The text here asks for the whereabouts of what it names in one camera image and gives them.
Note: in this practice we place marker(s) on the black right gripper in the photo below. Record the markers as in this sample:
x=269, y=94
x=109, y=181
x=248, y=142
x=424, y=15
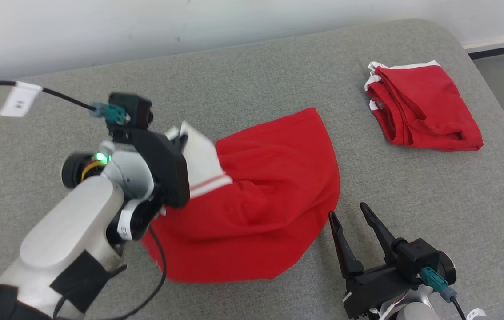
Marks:
x=376, y=289

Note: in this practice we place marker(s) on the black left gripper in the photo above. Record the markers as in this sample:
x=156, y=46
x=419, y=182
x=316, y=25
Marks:
x=167, y=173

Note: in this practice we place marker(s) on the red jersey with white stripes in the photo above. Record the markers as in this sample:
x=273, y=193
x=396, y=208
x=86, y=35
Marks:
x=270, y=195

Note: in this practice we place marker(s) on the red shorts with white trim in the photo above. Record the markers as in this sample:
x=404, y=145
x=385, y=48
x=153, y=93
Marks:
x=430, y=106

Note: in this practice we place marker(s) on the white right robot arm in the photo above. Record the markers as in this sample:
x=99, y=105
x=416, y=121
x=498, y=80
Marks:
x=407, y=312

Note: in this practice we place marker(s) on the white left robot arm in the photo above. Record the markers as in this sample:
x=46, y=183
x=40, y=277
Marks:
x=70, y=226

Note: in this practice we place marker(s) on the white and dark baseboard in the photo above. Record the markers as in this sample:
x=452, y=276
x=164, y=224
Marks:
x=501, y=44

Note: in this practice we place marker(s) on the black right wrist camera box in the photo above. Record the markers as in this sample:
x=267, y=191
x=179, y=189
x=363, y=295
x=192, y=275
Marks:
x=416, y=258

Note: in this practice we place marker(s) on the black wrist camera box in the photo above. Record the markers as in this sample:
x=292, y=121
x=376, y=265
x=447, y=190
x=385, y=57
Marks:
x=134, y=106
x=416, y=258

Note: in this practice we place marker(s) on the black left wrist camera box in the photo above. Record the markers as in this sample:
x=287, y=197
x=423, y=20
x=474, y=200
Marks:
x=134, y=106

